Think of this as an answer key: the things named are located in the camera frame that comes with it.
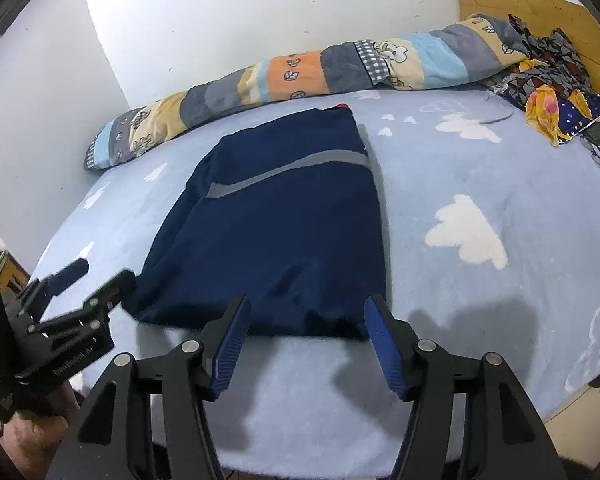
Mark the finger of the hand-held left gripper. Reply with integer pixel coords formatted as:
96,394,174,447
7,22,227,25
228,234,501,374
10,258,90,321
40,270,137,336

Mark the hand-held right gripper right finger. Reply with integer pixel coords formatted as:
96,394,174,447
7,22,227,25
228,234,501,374
364,294,566,480

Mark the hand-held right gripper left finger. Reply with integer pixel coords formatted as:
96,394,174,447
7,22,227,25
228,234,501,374
47,294,252,480

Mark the navy jacket with red collar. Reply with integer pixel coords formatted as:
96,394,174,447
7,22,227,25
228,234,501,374
122,102,388,342

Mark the pile of colourful clothes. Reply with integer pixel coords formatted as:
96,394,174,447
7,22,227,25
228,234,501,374
485,15,600,147

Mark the person's left hand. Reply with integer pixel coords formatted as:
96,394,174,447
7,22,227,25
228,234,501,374
2,385,78,478

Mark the wooden bedside cabinet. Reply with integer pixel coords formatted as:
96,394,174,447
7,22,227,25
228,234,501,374
0,245,31,296

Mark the light blue cloud blanket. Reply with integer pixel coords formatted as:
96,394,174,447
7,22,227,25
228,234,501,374
30,85,600,478

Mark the rolled patchwork quilt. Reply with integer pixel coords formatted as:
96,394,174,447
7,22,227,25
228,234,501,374
83,12,536,172

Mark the wooden headboard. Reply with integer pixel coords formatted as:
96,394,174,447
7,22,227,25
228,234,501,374
457,0,600,181

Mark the beige bed frame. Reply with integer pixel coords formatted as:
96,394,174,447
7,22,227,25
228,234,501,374
542,360,600,423

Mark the grey cable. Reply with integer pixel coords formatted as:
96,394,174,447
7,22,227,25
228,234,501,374
472,110,516,127

